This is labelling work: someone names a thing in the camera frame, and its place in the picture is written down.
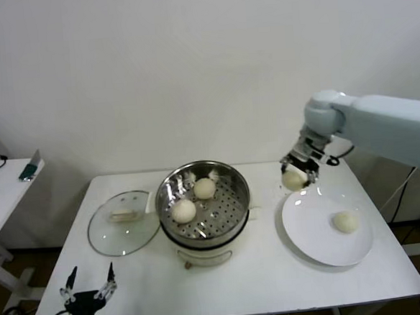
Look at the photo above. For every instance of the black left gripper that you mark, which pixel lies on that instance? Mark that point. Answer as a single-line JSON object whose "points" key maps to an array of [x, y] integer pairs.
{"points": [[82, 307]]}

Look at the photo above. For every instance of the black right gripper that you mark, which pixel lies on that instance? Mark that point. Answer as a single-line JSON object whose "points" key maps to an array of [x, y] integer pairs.
{"points": [[304, 164]]}

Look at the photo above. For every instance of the white steamed baozi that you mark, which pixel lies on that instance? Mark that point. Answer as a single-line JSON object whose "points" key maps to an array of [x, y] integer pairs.
{"points": [[184, 210], [345, 222], [294, 180], [204, 188]]}

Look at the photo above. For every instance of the round glass pot lid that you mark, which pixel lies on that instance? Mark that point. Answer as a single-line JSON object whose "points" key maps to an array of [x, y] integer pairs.
{"points": [[103, 226]]}

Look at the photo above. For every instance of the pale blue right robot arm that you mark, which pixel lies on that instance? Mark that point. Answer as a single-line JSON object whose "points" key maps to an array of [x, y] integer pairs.
{"points": [[381, 127]]}

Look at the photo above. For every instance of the perforated steel steamer basket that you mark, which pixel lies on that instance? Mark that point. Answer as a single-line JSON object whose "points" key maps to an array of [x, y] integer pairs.
{"points": [[228, 206]]}

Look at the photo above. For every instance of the white round plate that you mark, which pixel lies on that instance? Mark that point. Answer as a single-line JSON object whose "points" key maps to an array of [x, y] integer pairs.
{"points": [[315, 226]]}

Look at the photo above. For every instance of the white electric pot base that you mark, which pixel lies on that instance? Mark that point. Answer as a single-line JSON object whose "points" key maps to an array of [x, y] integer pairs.
{"points": [[202, 255]]}

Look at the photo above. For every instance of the white side table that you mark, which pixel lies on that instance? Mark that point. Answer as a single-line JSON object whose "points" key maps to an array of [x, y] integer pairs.
{"points": [[7, 193]]}

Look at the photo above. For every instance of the green and silver packet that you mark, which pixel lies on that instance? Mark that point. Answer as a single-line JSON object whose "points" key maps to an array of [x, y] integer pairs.
{"points": [[29, 172]]}

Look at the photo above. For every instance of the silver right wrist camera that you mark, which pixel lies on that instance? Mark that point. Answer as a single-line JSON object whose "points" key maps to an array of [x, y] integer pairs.
{"points": [[316, 152]]}

